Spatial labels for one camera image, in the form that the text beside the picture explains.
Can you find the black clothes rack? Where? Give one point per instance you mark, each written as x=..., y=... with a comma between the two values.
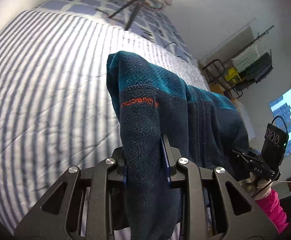
x=241, y=61

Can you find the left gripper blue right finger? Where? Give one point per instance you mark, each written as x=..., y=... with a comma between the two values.
x=166, y=150

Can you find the black tripod on bed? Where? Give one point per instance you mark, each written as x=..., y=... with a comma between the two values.
x=126, y=16

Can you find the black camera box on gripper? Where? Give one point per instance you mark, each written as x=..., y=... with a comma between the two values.
x=275, y=142

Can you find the pink sleeve right forearm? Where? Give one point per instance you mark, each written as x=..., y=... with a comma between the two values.
x=270, y=204

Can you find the teal plaid fleece garment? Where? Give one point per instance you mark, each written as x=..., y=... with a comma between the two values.
x=150, y=101

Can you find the grey white striped bed quilt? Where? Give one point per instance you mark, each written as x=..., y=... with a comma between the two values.
x=55, y=110

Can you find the blue checkered pillow sheet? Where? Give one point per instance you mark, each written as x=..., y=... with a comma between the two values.
x=159, y=28

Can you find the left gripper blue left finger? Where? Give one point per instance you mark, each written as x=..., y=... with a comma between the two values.
x=124, y=173

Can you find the right hand beige glove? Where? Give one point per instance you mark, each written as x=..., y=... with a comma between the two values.
x=257, y=188

